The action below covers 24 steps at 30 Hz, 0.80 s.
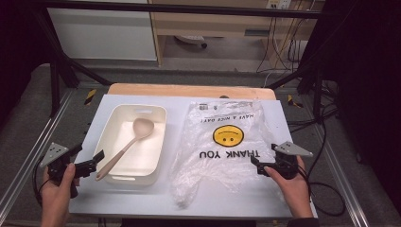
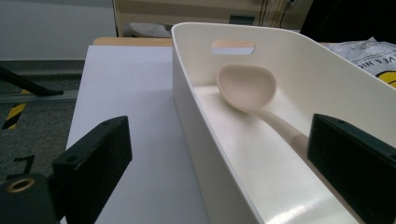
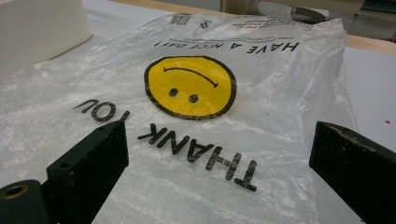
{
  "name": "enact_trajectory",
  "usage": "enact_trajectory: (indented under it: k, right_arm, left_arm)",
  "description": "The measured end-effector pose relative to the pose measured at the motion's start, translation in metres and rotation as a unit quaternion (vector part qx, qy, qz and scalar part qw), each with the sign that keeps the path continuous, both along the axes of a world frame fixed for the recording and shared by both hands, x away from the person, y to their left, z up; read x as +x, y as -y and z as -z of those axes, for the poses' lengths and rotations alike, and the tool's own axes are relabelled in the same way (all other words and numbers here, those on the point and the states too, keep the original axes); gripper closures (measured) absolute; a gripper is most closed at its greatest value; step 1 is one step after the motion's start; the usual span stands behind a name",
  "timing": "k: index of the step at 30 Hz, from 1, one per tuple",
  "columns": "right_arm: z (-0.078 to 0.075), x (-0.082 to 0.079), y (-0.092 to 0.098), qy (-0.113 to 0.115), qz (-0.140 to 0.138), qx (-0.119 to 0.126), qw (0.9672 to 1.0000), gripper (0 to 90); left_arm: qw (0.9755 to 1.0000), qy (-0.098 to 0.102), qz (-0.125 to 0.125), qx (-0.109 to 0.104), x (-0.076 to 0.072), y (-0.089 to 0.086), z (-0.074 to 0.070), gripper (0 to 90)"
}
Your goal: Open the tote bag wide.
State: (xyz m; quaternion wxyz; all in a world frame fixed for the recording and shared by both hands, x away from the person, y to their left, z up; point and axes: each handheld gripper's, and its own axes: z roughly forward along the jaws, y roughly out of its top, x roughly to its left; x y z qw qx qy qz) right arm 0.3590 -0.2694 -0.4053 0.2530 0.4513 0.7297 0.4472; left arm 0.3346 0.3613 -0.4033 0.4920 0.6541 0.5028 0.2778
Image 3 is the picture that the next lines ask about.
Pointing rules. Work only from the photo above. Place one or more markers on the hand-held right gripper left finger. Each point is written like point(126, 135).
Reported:
point(90, 168)

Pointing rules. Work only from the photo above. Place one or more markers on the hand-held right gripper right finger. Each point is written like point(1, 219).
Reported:
point(355, 171)

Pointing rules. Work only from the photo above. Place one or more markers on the clear smiley-print plastic bag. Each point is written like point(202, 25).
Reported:
point(264, 102)

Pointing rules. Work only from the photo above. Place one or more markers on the white table board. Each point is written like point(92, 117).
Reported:
point(373, 93)

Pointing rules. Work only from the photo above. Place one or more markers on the white plastic bin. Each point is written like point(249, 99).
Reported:
point(37, 28)

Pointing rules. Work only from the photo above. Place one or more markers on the grey chair base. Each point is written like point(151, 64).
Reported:
point(292, 12)

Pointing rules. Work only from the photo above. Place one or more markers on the wooden desk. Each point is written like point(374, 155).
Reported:
point(239, 6)

